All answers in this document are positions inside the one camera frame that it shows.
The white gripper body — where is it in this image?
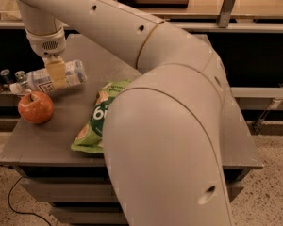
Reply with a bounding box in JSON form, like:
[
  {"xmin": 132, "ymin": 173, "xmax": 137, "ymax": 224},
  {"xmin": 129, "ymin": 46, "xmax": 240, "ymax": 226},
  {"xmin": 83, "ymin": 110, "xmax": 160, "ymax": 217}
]
[{"xmin": 26, "ymin": 28, "xmax": 66, "ymax": 58}]

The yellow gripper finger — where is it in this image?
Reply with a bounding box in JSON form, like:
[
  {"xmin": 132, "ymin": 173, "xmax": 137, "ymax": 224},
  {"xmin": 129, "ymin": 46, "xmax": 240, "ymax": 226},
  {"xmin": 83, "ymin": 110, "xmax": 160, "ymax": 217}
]
[{"xmin": 44, "ymin": 56, "xmax": 66, "ymax": 89}]

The clear blue plastic bottle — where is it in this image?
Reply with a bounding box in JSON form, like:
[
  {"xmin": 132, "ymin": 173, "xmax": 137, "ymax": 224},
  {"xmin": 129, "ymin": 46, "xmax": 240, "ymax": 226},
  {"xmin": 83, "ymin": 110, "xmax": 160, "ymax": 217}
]
[{"xmin": 9, "ymin": 60, "xmax": 87, "ymax": 94}]

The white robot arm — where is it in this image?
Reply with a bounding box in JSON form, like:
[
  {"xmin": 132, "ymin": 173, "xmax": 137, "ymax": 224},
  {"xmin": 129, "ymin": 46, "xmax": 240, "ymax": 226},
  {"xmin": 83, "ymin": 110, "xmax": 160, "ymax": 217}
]
[{"xmin": 20, "ymin": 0, "xmax": 233, "ymax": 226}]

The red apple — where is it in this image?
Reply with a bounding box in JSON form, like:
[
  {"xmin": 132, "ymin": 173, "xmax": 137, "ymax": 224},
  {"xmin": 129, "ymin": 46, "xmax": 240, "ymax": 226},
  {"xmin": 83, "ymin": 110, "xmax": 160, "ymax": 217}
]
[{"xmin": 18, "ymin": 91, "xmax": 54, "ymax": 124}]

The silver soda can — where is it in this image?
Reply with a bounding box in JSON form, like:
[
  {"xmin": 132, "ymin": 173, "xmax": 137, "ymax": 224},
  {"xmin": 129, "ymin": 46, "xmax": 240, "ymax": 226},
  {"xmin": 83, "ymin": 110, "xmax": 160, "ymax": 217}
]
[{"xmin": 15, "ymin": 71, "xmax": 31, "ymax": 92}]

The clear plastic bin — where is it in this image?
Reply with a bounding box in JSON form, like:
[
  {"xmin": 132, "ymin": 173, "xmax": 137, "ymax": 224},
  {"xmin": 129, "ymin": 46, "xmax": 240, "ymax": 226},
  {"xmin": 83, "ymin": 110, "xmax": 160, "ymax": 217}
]
[{"xmin": 0, "ymin": 0, "xmax": 22, "ymax": 21}]

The green dang chips bag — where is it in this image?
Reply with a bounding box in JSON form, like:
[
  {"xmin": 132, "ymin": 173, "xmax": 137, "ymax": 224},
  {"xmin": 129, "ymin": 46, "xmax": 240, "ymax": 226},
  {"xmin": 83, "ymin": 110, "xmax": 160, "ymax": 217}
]
[{"xmin": 71, "ymin": 80, "xmax": 131, "ymax": 153}]

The grey drawer cabinet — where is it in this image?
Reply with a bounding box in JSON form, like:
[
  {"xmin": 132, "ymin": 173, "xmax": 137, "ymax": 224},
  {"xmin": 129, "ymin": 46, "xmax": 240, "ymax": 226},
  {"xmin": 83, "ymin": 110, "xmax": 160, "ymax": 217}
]
[{"xmin": 0, "ymin": 34, "xmax": 262, "ymax": 214}]

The upper drawer with knob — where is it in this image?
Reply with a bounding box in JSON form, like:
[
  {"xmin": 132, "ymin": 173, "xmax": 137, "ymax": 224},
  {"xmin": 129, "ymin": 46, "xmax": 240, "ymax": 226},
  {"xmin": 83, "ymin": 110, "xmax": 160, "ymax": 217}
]
[{"xmin": 20, "ymin": 178, "xmax": 245, "ymax": 204}]

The drawer with knob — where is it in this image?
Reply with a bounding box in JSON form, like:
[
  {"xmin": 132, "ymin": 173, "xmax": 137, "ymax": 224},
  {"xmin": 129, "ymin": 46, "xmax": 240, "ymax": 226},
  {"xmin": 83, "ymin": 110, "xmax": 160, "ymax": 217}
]
[
  {"xmin": 51, "ymin": 207, "xmax": 127, "ymax": 225},
  {"xmin": 20, "ymin": 178, "xmax": 245, "ymax": 204}
]

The lower drawer with knob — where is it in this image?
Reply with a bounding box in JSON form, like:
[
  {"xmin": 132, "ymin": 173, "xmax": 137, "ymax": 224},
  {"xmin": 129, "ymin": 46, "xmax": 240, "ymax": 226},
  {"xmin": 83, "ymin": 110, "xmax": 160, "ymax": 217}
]
[{"xmin": 51, "ymin": 207, "xmax": 127, "ymax": 225}]

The black floor cable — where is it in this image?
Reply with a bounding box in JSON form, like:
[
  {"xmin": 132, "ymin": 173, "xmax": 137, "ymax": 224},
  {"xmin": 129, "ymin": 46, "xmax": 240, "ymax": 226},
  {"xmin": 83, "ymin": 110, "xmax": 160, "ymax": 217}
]
[{"xmin": 8, "ymin": 176, "xmax": 53, "ymax": 226}]

